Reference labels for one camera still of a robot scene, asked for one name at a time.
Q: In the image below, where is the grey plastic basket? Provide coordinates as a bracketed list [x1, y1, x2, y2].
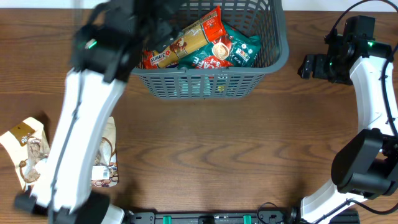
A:
[132, 0, 289, 99]

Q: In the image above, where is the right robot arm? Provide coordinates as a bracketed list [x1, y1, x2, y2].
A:
[291, 16, 397, 223]

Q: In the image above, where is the orange spaghetti packet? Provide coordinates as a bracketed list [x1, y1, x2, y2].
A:
[143, 6, 226, 69]

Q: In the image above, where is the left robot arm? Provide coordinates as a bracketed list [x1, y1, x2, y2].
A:
[14, 0, 182, 223]

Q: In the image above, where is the black mounting rail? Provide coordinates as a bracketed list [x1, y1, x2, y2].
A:
[124, 208, 360, 224]

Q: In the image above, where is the teal wet wipes packet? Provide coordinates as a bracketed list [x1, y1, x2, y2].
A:
[178, 77, 201, 97]

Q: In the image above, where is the green Nescafe bag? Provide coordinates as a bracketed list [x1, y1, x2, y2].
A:
[178, 22, 261, 69]

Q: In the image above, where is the beige cookie bag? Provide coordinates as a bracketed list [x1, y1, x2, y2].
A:
[91, 116, 119, 187]
[1, 117, 50, 191]

